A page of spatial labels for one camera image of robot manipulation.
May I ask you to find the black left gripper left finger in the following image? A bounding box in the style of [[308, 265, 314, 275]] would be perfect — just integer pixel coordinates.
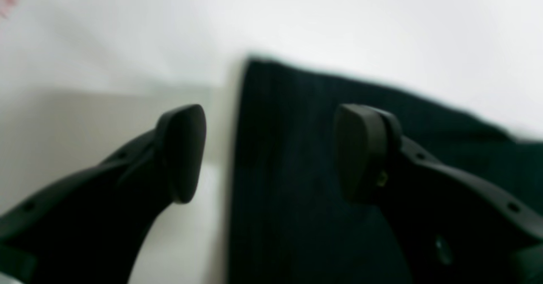
[[0, 104, 206, 284]]

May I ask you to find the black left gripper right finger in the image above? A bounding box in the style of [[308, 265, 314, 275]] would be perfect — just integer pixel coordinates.
[[333, 104, 543, 284]]

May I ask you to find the black graphic t-shirt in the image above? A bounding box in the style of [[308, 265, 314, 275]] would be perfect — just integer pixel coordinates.
[[227, 59, 542, 284]]

